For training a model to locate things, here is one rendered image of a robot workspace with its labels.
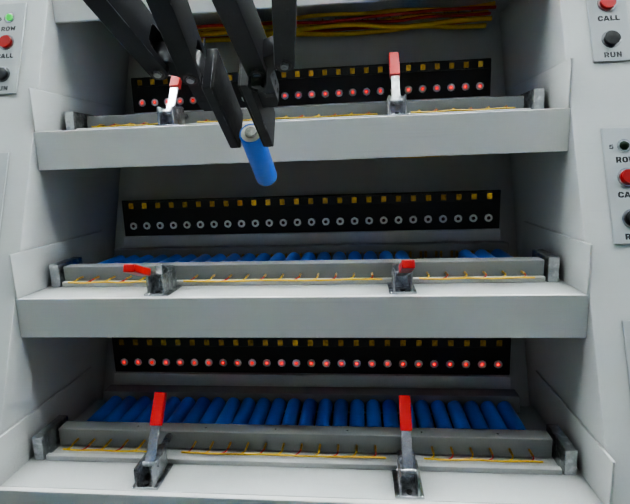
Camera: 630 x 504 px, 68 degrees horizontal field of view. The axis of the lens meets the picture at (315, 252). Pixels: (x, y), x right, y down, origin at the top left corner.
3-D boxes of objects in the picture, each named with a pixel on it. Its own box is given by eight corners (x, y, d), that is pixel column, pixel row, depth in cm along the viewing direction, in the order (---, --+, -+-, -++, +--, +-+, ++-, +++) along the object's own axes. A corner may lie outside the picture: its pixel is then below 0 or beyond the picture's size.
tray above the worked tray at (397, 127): (568, 151, 50) (576, 12, 48) (38, 170, 56) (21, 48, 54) (509, 155, 70) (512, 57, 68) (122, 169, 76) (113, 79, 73)
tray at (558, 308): (586, 338, 47) (593, 244, 45) (20, 337, 53) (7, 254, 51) (519, 287, 66) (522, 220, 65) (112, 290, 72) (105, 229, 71)
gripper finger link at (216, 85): (213, 87, 28) (201, 87, 29) (240, 149, 35) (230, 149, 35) (217, 47, 29) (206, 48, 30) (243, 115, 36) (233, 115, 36)
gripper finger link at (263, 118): (240, 46, 29) (252, 45, 29) (266, 113, 36) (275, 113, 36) (237, 85, 28) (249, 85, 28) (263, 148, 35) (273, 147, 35)
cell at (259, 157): (263, 164, 41) (247, 117, 35) (281, 173, 40) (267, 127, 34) (252, 180, 40) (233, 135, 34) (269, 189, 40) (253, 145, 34)
